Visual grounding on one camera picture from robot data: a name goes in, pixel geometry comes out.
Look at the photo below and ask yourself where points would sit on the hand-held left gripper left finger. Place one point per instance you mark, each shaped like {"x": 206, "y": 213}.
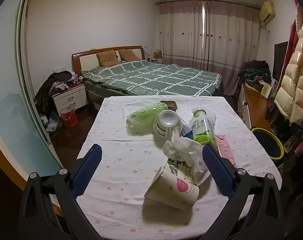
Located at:
{"x": 89, "y": 165}

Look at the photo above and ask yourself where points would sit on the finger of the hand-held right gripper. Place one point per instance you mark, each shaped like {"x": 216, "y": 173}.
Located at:
{"x": 302, "y": 129}

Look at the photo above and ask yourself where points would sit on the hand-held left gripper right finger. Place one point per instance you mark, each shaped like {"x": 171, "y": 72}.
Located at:
{"x": 216, "y": 167}

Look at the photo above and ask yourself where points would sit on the pink paper box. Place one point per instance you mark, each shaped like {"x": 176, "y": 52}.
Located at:
{"x": 225, "y": 150}

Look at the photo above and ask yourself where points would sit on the large white tissue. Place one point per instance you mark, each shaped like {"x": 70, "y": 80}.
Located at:
{"x": 184, "y": 147}

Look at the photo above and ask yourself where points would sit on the blue yellow-rimmed trash bin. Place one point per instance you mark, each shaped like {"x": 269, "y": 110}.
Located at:
{"x": 266, "y": 142}

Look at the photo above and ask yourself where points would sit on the green label plastic bottle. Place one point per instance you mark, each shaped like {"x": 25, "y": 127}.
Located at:
{"x": 201, "y": 127}

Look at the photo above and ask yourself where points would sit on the blue foil packet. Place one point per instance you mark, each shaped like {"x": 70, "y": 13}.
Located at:
{"x": 188, "y": 134}

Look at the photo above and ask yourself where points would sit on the pink leaf paper cup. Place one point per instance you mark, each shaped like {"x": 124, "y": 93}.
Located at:
{"x": 171, "y": 187}

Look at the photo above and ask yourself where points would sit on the white plastic bowl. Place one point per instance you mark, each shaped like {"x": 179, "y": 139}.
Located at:
{"x": 166, "y": 125}

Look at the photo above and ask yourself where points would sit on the green plastic package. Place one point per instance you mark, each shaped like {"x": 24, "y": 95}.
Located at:
{"x": 144, "y": 116}

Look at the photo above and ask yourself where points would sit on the brown plastic tray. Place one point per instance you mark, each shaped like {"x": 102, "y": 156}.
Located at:
{"x": 169, "y": 104}

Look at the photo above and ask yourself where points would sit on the clear plastic bag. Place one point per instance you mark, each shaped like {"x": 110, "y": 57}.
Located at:
{"x": 291, "y": 143}

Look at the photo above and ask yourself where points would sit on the cream puffer jacket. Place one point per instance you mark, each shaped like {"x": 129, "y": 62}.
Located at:
{"x": 294, "y": 80}

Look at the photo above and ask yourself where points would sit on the red bucket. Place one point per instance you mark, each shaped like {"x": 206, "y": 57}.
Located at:
{"x": 69, "y": 118}

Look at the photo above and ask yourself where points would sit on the low wooden cabinet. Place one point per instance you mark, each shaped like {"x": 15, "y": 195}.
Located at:
{"x": 256, "y": 105}

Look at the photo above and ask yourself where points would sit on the green box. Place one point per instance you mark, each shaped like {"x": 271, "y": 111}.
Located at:
{"x": 266, "y": 90}

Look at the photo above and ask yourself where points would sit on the white nightstand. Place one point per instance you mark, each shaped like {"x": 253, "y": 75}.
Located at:
{"x": 71, "y": 97}

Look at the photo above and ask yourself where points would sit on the black television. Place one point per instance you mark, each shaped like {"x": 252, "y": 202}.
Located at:
{"x": 280, "y": 60}

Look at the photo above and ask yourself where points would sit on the pile of mixed clothes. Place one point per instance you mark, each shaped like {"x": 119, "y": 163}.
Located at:
{"x": 255, "y": 71}

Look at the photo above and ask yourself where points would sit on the dark clothes heap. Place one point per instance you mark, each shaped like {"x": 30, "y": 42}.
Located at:
{"x": 47, "y": 90}

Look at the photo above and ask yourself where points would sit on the wooden bed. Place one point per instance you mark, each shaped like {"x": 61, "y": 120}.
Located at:
{"x": 89, "y": 62}

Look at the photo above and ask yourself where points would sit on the frosted glass sliding door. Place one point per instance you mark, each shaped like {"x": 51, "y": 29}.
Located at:
{"x": 14, "y": 92}

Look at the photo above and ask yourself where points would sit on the brown pillow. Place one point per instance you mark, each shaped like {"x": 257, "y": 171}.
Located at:
{"x": 129, "y": 55}
{"x": 107, "y": 58}

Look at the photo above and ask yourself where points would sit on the green checkered duvet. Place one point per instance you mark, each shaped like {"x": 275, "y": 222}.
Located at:
{"x": 154, "y": 77}

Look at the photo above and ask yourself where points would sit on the pink white curtain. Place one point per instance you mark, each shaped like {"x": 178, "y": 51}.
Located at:
{"x": 231, "y": 35}
{"x": 181, "y": 30}

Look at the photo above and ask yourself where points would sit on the white wall socket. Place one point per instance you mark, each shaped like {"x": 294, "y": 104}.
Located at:
{"x": 60, "y": 69}

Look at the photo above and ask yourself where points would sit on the wall air conditioner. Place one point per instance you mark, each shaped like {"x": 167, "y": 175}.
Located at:
{"x": 267, "y": 12}

